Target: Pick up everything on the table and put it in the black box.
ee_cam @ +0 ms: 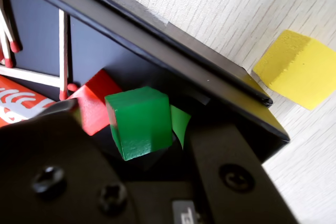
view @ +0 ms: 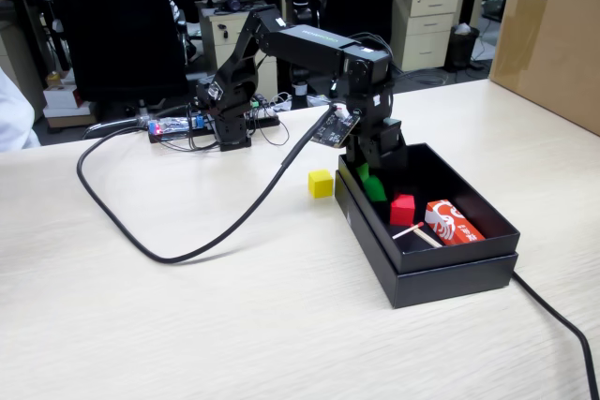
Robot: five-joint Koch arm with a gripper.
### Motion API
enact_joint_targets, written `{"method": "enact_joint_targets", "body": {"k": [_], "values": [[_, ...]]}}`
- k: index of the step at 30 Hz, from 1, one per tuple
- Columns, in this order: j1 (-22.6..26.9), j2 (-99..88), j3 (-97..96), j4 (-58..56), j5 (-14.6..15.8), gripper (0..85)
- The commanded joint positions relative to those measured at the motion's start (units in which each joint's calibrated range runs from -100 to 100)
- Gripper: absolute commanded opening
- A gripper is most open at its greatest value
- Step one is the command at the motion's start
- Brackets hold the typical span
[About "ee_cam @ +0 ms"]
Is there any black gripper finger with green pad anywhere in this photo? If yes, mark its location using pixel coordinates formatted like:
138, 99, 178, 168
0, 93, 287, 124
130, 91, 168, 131
170, 104, 300, 224

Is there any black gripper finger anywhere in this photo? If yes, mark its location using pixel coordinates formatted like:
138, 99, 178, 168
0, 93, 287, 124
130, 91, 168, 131
0, 97, 135, 224

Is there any red wooden cube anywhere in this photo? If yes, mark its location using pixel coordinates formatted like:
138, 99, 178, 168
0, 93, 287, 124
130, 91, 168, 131
67, 69, 124, 137

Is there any green wooden cube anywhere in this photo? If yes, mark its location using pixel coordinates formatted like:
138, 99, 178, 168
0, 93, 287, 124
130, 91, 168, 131
104, 86, 170, 162

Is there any yellow wooden cube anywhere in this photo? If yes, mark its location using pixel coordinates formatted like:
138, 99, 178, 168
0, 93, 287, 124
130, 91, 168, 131
251, 29, 336, 111

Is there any black cardboard box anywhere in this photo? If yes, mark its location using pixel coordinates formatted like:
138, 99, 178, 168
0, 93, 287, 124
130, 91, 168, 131
0, 0, 274, 172

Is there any red white matchbox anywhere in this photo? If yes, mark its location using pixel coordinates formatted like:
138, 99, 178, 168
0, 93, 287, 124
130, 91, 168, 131
0, 74, 57, 128

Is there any red tipped wooden match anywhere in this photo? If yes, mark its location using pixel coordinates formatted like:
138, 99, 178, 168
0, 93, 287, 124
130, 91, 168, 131
0, 0, 22, 54
58, 8, 70, 102
0, 65, 79, 90
0, 22, 15, 68

